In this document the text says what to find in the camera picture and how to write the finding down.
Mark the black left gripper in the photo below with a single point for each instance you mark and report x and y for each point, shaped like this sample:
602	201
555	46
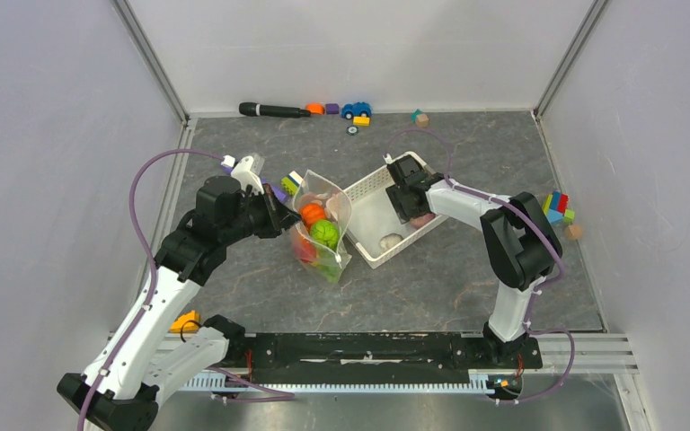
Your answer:
278	215

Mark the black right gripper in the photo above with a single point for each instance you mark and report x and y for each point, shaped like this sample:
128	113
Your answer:
396	196

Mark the purple toy onion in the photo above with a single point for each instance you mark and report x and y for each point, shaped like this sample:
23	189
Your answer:
420	221

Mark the orange toy pumpkin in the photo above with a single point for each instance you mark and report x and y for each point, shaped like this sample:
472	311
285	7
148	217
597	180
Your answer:
312	213

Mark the green toy lettuce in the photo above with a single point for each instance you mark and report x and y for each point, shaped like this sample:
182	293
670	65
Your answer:
326	233

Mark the clear zip top bag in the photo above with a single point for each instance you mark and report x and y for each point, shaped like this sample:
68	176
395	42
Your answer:
317	189

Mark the green toy grapes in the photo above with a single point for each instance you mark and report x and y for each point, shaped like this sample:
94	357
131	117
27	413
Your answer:
328	264

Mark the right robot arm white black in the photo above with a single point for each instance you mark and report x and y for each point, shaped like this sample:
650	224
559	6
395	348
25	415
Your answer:
521	245

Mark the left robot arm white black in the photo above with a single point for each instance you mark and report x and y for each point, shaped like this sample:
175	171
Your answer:
124	387

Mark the white perforated plastic basket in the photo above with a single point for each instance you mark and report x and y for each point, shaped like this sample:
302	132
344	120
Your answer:
373	216

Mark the white toy garlic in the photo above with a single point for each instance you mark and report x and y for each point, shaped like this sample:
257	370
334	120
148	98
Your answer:
389	241

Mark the green blue white brick stack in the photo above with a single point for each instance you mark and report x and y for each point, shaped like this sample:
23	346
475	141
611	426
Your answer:
291	183

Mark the wooden toy cube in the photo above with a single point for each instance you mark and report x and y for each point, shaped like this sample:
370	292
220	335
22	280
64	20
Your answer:
421	120

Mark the yellow toy brick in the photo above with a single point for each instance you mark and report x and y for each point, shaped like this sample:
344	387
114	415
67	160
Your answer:
361	121

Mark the blue toy car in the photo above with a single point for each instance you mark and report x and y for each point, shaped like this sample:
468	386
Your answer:
357	109

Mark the black microphone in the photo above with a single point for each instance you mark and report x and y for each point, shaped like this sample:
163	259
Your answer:
254	109

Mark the purple toy block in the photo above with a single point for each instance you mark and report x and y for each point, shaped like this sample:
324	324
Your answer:
332	109

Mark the orange toy piece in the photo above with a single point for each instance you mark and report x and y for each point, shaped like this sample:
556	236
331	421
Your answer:
315	108

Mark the multicolour block stack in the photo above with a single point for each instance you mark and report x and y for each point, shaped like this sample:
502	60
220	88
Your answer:
556	208

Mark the light wooden cube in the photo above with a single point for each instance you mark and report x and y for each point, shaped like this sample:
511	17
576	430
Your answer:
573	232

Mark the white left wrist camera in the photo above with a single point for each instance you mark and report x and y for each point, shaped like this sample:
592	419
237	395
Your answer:
247	170

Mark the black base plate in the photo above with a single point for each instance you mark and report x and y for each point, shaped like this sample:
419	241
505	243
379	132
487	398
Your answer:
373	358

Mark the white slotted cable duct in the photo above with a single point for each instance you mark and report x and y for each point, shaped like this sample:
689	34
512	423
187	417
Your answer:
215	382

